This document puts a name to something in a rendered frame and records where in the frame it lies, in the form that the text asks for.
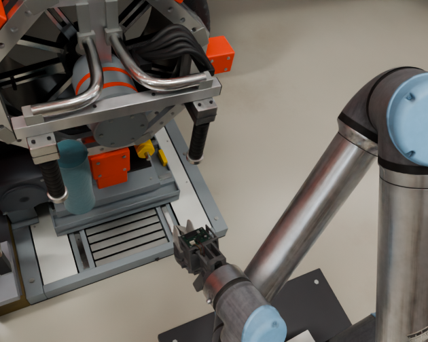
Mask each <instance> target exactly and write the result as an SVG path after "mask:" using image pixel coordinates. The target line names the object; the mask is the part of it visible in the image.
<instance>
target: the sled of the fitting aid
mask: <svg viewBox="0 0 428 342"><path fill-rule="evenodd" d="M150 140H151V143H152V145H153V147H154V149H155V151H154V153H153V154H152V155H151V162H152V164H153V166H154V169H155V171H156V174H157V175H158V178H159V180H160V188H159V189H154V190H152V191H148V192H145V193H141V194H138V195H134V196H131V197H127V198H124V199H120V200H117V201H114V202H110V203H108V204H103V205H100V206H97V207H94V208H93V209H91V211H89V212H87V213H85V214H68V215H66V216H62V217H59V218H58V217H57V214H56V211H55V207H54V203H53V202H47V203H48V208H49V210H50V215H51V218H52V222H53V226H54V230H55V232H56V234H57V237H58V236H62V235H65V234H68V233H72V232H74V231H79V230H81V229H85V228H88V227H91V226H94V225H98V224H101V223H105V222H107V221H111V220H114V219H118V218H120V217H123V216H127V215H129V214H134V213H136V212H140V211H143V210H147V209H150V208H153V207H156V206H160V205H162V204H167V203H169V202H173V201H175V200H178V199H179V195H180V188H179V186H178V184H177V181H176V180H175V177H174V176H173V173H172V171H171V169H170V166H169V164H168V161H167V159H166V156H165V154H164V152H163V150H162V149H161V147H160V144H159V142H158V140H157V138H156V135H153V136H152V138H151V139H150Z"/></svg>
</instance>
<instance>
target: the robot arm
mask: <svg viewBox="0 0 428 342"><path fill-rule="evenodd" d="M337 122H338V128H339V129H338V132H337V134H336V135H335V137H334V138H333V140H332V141H331V143H330V144H329V145H328V147H327V149H326V150H325V151H324V153H323V155H322V156H321V157H320V159H319V161H318V162H317V163H316V165H315V167H314V168H313V169H312V171H311V172H310V174H309V175H308V177H307V178H306V180H305V181H304V183H303V184H302V186H301V187H300V188H299V190H298V192H297V193H296V194H295V196H294V197H293V199H292V200H291V202H290V203H289V205H288V207H287V208H286V209H285V211H284V213H283V214H282V215H281V217H280V219H279V220H278V221H277V223H276V225H275V226H274V227H273V228H272V230H271V232H270V233H269V234H268V236H267V238H266V239H265V240H264V242H263V244H262V245H261V246H260V248H259V250H258V251H257V252H256V254H255V256H254V257H253V258H252V260H251V262H250V263H249V264H248V266H247V268H246V269H245V270H244V271H242V270H241V269H240V267H238V266H237V265H234V264H229V263H227V262H226V257H225V256H224V255H223V254H222V253H221V252H220V250H219V240H218V237H217V236H216V235H215V234H214V232H213V231H212V230H211V229H210V228H209V226H208V225H207V224H206V225H205V228H206V230H205V229H204V228H203V227H200V228H198V229H194V226H193V223H192V221H191V220H190V219H188V220H187V225H186V227H183V226H180V225H177V226H176V225H174V228H173V247H174V255H175V260H176V261H177V262H178V264H180V266H181V268H182V269H183V268H186V269H187V270H188V273H193V274H194V275H197V274H199V275H198V277H197V278H196V279H195V280H194V282H193V286H194V288H195V289H196V292H199V291H201V290H203V294H204V296H205V297H206V298H207V300H206V302H207V304H211V305H212V307H213V309H214V310H215V322H214V328H213V337H212V342H284V341H285V338H286V334H287V327H286V324H285V321H284V320H283V319H282V317H281V316H280V314H279V312H278V311H277V310H276V308H274V307H273V306H272V305H271V303H272V301H273V300H274V298H275V297H276V296H277V294H278V293H279V291H280V290H281V289H282V287H283V286H284V285H285V283H286V282H287V281H288V279H289V278H290V276H291V275H292V273H293V272H294V271H295V270H296V268H297V267H298V265H299V264H300V263H301V262H302V260H303V259H304V257H305V256H306V255H307V253H308V252H309V250H310V249H311V248H312V247H313V245H314V244H315V242H316V241H317V240H318V238H319V237H320V235H321V234H322V233H323V232H324V230H325V228H326V227H327V226H328V225H329V223H330V222H331V221H332V219H333V218H334V217H335V215H336V214H337V212H338V211H339V209H340V208H341V207H342V205H343V204H344V203H345V201H346V200H347V199H348V197H349V196H350V194H351V193H352V192H353V191H354V189H355V188H356V186H357V185H358V184H359V182H360V181H361V179H362V178H363V177H364V176H365V174H366V173H367V171H368V170H369V169H370V167H371V166H372V164H373V163H374V162H375V161H376V159H377V158H378V165H379V189H378V245H377V274H376V312H374V313H371V314H370V315H369V316H367V317H365V318H364V319H362V320H360V321H358V322H357V323H355V324H354V325H352V326H350V327H348V328H347V329H345V330H344V331H342V332H340V333H338V334H337V335H335V336H334V337H332V338H331V339H329V340H327V341H325V342H428V71H424V70H422V69H420V68H417V67H413V66H400V67H395V68H393V69H389V70H387V71H385V72H383V73H381V74H379V75H377V76H375V77H374V78H373V79H371V80H370V81H369V82H367V83H366V84H365V85H364V86H363V87H362V88H361V89H360V90H359V91H358V92H357V93H356V94H355V95H354V96H353V97H352V98H351V99H350V100H349V101H348V103H347V104H346V106H345V107H344V108H343V110H342V111H341V113H340V114H339V116H338V117H337ZM209 231H210V232H211V233H212V234H213V235H214V238H213V237H212V236H211V235H210V233H209Z"/></svg>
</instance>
